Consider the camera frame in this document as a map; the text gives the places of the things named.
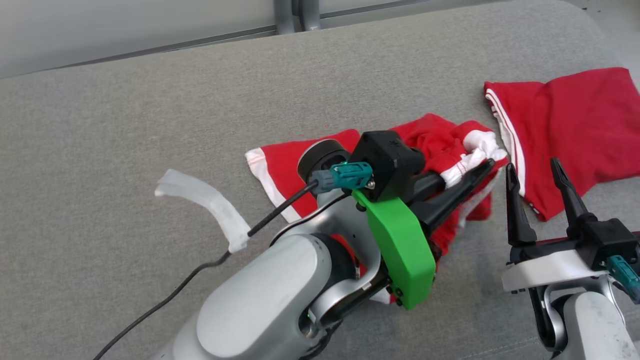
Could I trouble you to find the red shorts with white lining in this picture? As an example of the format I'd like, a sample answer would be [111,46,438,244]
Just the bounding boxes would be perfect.
[483,66,640,222]

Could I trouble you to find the thin black cable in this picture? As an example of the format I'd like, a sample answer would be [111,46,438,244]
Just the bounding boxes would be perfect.
[270,194,353,247]

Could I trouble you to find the red shirt with white trim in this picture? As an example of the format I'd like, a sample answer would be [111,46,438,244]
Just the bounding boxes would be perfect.
[245,113,510,306]

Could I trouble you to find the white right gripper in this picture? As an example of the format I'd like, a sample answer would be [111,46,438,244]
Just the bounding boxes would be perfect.
[501,157,609,294]

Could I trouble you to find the grey fabric sofa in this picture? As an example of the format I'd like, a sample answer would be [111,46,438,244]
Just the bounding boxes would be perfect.
[0,0,640,360]

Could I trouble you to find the white translucent tape strip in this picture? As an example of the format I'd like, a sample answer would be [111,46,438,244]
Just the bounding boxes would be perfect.
[154,169,251,254]

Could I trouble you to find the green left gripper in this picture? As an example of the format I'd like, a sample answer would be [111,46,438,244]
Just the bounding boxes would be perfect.
[352,158,496,311]

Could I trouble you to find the grey metal post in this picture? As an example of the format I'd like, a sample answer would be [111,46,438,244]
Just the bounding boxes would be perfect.
[273,0,296,35]
[298,0,322,32]

